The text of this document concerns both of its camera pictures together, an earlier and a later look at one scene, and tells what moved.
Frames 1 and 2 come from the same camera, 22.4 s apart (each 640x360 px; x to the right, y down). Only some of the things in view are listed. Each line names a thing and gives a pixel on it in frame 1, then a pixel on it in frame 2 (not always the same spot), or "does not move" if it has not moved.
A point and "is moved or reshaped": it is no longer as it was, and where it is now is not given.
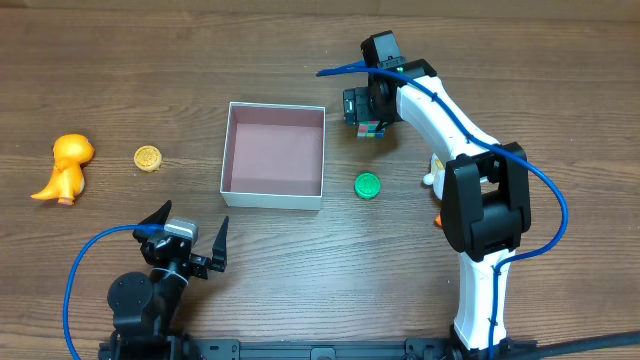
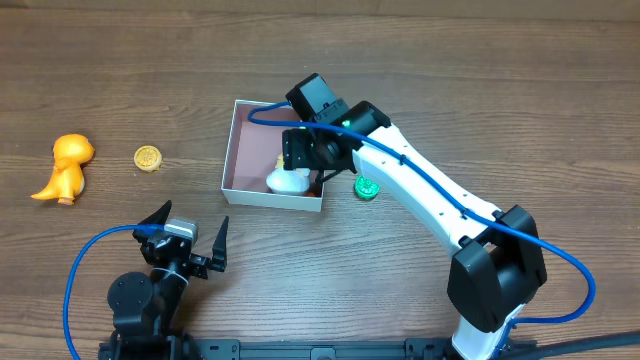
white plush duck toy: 436,178 is moved or reshaped
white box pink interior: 273,156 does not move
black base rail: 325,349 does not move
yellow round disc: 148,158 does not move
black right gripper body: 370,122 to 298,150
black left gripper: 185,256 does not move
